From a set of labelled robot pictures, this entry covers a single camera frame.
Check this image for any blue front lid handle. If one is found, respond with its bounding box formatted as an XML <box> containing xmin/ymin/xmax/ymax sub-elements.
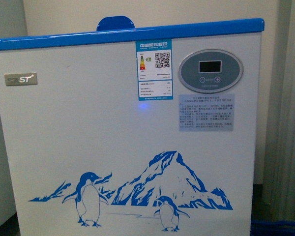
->
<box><xmin>96</xmin><ymin>15</ymin><xmax>135</xmax><ymax>31</ymax></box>

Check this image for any blue crate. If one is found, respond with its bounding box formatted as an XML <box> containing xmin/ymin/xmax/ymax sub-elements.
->
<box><xmin>250</xmin><ymin>220</ymin><xmax>295</xmax><ymax>236</ymax></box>

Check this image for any silver brand badge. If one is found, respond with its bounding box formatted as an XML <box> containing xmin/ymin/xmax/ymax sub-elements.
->
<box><xmin>4</xmin><ymin>72</ymin><xmax>38</xmax><ymax>86</ymax></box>

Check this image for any oval grey control panel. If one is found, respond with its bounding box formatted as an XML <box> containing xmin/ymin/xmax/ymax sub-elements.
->
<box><xmin>178</xmin><ymin>49</ymin><xmax>244</xmax><ymax>94</ymax></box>

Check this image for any white chest freezer blue rim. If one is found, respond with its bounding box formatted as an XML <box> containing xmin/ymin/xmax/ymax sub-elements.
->
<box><xmin>0</xmin><ymin>18</ymin><xmax>265</xmax><ymax>236</ymax></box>

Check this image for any grey instruction sticker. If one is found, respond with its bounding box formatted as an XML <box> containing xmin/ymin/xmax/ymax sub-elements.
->
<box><xmin>178</xmin><ymin>94</ymin><xmax>235</xmax><ymax>132</ymax></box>

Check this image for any blue energy label sticker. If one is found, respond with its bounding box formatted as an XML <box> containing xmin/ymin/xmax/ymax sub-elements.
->
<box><xmin>136</xmin><ymin>39</ymin><xmax>173</xmax><ymax>101</ymax></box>

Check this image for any grey curtain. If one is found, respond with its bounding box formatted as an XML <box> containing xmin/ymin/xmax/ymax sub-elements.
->
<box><xmin>262</xmin><ymin>0</ymin><xmax>295</xmax><ymax>221</ymax></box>

